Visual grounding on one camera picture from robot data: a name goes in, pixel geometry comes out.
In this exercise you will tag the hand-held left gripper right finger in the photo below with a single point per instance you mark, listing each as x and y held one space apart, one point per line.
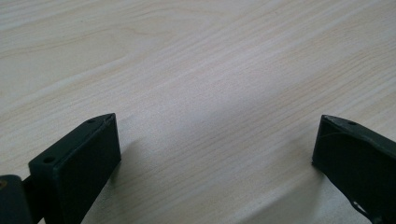
358 161

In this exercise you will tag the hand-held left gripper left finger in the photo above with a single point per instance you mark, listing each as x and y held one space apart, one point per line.
81 165

